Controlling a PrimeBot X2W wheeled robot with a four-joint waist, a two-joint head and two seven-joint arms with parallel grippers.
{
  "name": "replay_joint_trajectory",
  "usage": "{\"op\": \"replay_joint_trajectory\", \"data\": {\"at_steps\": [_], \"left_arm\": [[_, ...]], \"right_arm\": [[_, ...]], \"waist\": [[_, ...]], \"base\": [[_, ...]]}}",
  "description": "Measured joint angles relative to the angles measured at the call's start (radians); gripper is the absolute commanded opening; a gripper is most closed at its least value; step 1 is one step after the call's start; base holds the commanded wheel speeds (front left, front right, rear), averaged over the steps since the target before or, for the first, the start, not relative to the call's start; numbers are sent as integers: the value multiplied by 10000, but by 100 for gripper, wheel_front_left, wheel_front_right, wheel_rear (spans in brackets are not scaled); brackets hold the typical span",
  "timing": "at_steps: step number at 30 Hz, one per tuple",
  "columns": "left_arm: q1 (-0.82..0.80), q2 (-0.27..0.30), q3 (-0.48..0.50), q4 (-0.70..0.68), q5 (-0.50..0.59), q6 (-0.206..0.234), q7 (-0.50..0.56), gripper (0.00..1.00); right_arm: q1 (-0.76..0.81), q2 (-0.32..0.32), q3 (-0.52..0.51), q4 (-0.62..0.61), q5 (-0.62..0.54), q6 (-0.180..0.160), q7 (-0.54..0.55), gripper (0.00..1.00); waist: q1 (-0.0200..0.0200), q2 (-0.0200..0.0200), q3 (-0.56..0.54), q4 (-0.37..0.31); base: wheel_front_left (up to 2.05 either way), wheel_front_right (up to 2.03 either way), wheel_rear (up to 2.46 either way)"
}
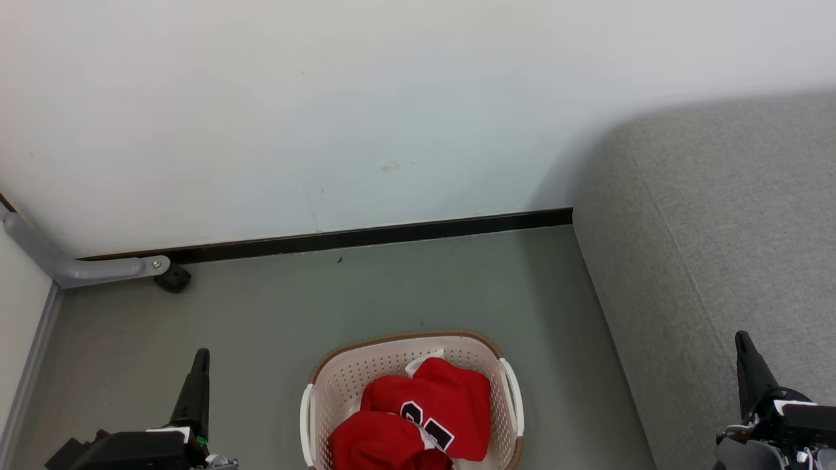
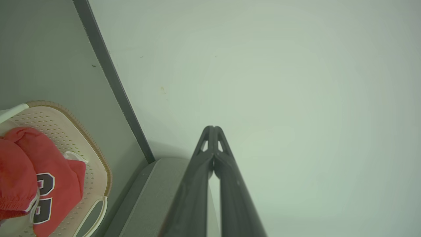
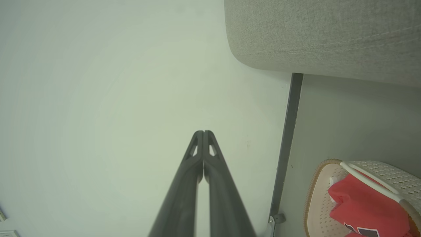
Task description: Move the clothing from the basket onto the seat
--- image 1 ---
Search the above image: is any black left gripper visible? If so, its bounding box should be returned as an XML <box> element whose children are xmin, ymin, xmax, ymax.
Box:
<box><xmin>44</xmin><ymin>348</ymin><xmax>211</xmax><ymax>470</ymax></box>

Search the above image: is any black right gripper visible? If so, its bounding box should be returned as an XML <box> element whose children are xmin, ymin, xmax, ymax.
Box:
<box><xmin>725</xmin><ymin>330</ymin><xmax>836</xmax><ymax>452</ymax></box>

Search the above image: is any grey fabric sofa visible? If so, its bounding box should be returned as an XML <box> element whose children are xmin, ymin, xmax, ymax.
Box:
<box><xmin>573</xmin><ymin>91</ymin><xmax>836</xmax><ymax>470</ymax></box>

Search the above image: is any black rubber foot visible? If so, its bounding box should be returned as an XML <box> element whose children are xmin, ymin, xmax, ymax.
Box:
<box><xmin>154</xmin><ymin>264</ymin><xmax>192</xmax><ymax>294</ymax></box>

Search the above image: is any white perforated laundry basket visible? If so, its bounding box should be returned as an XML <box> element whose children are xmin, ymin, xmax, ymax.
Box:
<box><xmin>299</xmin><ymin>329</ymin><xmax>525</xmax><ymax>470</ymax></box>

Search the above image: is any white partition panel grey edge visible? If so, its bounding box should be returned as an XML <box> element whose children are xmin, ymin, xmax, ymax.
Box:
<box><xmin>0</xmin><ymin>193</ymin><xmax>63</xmax><ymax>470</ymax></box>

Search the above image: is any white cloth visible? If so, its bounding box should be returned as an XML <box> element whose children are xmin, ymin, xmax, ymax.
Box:
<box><xmin>405</xmin><ymin>350</ymin><xmax>446</xmax><ymax>378</ymax></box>

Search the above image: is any black baseboard strip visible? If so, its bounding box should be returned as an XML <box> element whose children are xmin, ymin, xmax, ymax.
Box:
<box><xmin>78</xmin><ymin>208</ymin><xmax>573</xmax><ymax>264</ymax></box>

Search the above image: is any red jersey with black number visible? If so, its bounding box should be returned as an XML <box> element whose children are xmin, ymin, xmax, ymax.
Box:
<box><xmin>361</xmin><ymin>357</ymin><xmax>492</xmax><ymax>462</ymax></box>

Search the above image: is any grey metal bracket leg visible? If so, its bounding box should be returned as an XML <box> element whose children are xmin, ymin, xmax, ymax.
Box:
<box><xmin>0</xmin><ymin>202</ymin><xmax>171</xmax><ymax>289</ymax></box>

